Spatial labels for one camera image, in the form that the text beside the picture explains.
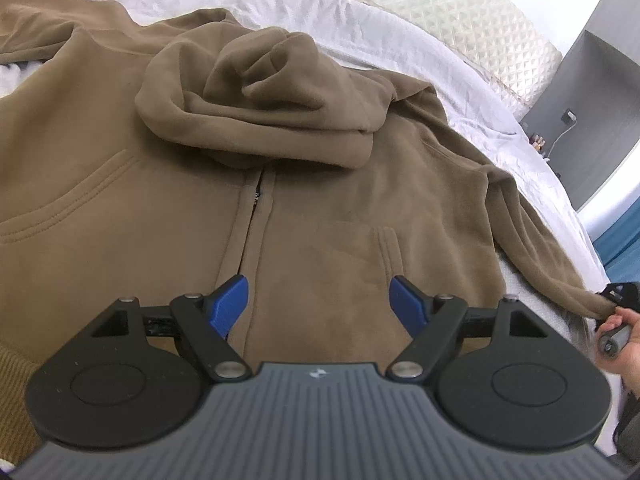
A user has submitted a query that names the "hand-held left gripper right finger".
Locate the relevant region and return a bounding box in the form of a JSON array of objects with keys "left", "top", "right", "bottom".
[{"left": 386, "top": 274, "right": 551, "bottom": 382}]

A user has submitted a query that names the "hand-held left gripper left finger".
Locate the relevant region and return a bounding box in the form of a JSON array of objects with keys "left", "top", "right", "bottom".
[{"left": 87, "top": 274, "right": 253, "bottom": 382}]

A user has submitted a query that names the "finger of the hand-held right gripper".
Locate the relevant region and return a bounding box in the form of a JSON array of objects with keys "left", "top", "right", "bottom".
[{"left": 605, "top": 282, "right": 640, "bottom": 308}]

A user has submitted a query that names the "brown zip hoodie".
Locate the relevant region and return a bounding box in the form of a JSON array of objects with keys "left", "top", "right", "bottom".
[{"left": 0, "top": 0, "right": 618, "bottom": 461}]

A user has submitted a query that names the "person's right hand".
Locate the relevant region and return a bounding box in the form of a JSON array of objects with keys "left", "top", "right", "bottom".
[{"left": 602, "top": 306, "right": 640, "bottom": 376}]

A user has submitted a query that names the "blue curtain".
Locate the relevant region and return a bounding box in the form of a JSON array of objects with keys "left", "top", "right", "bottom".
[{"left": 592, "top": 220, "right": 640, "bottom": 283}]

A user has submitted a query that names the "cream quilted headboard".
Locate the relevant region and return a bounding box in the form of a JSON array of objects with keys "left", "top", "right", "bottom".
[{"left": 295, "top": 0, "right": 562, "bottom": 118}]

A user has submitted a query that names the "white charger cable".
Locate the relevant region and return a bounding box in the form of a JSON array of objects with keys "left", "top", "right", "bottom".
[{"left": 544, "top": 122, "right": 573, "bottom": 162}]

